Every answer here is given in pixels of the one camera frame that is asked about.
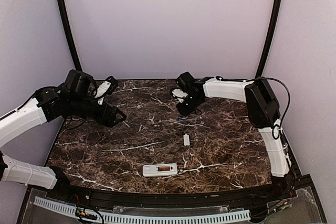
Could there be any right black frame post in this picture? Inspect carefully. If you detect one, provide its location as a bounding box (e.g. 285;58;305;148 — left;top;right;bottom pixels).
255;0;281;78

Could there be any orange battery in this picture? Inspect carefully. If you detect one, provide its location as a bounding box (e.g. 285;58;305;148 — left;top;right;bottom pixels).
158;166;171;172

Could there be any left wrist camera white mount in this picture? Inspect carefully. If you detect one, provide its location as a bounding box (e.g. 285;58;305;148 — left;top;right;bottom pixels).
92;76;118;105

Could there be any white battery cover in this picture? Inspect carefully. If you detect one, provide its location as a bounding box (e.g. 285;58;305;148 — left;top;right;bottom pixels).
183;133;190;146

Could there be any white remote control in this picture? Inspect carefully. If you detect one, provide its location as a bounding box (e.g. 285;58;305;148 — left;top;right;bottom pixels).
142;163;177;177

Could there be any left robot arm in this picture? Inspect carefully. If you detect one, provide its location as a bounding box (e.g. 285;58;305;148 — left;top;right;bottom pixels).
1;69;127;201

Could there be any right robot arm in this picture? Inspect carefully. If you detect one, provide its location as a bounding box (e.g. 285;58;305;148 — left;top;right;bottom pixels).
170;72;291;200

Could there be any black frame post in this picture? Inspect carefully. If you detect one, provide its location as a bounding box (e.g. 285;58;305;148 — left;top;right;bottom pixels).
57;0;83;71
255;0;281;78

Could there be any left black frame post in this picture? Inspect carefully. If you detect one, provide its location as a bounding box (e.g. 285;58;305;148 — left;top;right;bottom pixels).
57;0;83;71

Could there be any white slotted cable duct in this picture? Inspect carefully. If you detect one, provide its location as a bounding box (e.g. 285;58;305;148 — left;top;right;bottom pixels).
34;197;250;223

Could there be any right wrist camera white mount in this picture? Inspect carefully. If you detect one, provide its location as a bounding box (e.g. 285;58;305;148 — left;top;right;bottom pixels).
170;88;188;103

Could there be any black front rail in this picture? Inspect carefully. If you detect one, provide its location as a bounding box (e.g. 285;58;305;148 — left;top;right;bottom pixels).
28;175;313;210

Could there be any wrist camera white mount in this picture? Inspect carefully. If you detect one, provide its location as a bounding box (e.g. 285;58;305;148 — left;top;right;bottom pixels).
92;76;118;105
170;88;188;103

